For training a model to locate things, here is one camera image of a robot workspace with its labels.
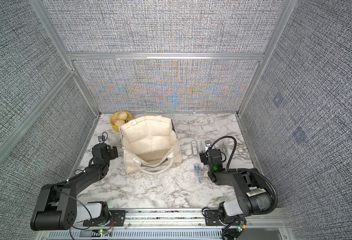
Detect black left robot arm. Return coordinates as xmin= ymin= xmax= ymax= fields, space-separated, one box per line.
xmin=30 ymin=143 xmax=118 ymax=231

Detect clear compass case green label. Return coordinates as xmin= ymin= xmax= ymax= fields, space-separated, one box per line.
xmin=221 ymin=142 xmax=228 ymax=154

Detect clear compass case blue parts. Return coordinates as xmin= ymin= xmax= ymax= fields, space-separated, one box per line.
xmin=194 ymin=164 xmax=204 ymax=184

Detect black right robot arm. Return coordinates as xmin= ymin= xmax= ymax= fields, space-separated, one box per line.
xmin=200 ymin=149 xmax=278 ymax=225

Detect front white steamed bun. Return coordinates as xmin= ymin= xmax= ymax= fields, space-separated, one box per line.
xmin=114 ymin=119 xmax=126 ymax=127

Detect rear white steamed bun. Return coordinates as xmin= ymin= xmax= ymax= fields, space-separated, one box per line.
xmin=117 ymin=111 xmax=129 ymax=121

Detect white steamed bun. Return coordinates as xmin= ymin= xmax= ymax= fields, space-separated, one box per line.
xmin=114 ymin=119 xmax=126 ymax=127
xmin=117 ymin=111 xmax=129 ymax=121

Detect clear compass case second row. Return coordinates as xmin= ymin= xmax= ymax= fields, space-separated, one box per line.
xmin=204 ymin=166 xmax=209 ymax=178

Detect cream canvas tote bag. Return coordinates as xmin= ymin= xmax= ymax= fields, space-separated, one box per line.
xmin=119 ymin=116 xmax=183 ymax=175

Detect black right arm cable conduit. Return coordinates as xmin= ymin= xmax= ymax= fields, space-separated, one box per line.
xmin=207 ymin=135 xmax=278 ymax=215

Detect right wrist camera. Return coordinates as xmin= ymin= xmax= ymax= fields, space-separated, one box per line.
xmin=207 ymin=149 xmax=223 ymax=172

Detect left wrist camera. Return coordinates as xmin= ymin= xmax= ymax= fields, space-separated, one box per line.
xmin=92 ymin=135 xmax=110 ymax=165

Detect clear compass case white label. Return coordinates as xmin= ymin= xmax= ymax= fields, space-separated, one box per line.
xmin=205 ymin=140 xmax=212 ymax=151

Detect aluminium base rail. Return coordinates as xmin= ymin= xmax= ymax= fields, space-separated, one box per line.
xmin=36 ymin=208 xmax=295 ymax=240

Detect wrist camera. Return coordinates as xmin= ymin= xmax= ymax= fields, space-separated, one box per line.
xmin=92 ymin=135 xmax=110 ymax=165
xmin=207 ymin=149 xmax=223 ymax=172

